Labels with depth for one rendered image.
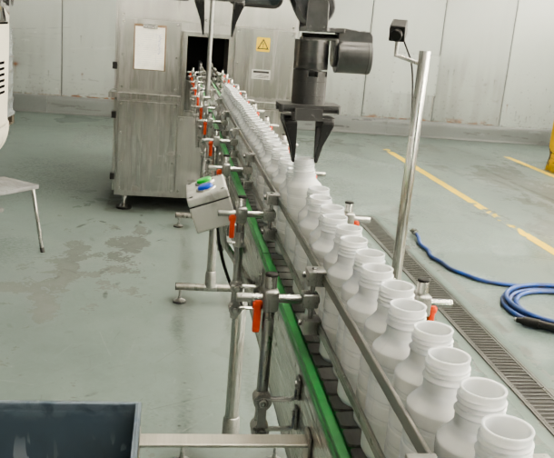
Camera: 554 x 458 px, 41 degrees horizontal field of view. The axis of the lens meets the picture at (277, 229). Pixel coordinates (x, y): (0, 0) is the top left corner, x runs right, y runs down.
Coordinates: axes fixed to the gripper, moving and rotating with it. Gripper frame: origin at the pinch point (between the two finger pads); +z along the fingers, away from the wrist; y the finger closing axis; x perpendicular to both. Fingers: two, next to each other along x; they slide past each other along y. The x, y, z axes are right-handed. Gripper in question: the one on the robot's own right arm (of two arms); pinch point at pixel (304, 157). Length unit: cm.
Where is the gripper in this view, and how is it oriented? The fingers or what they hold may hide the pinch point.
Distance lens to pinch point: 128.6
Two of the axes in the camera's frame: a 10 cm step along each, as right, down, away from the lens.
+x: -1.3, -2.6, 9.6
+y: 9.9, 0.2, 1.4
